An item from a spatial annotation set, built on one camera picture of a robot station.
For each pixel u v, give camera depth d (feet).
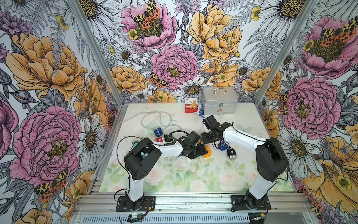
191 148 2.49
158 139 3.18
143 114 3.81
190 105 3.80
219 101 3.65
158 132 3.26
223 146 3.07
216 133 2.17
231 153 2.93
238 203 2.44
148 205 2.41
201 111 3.67
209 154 2.93
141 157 1.71
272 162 1.54
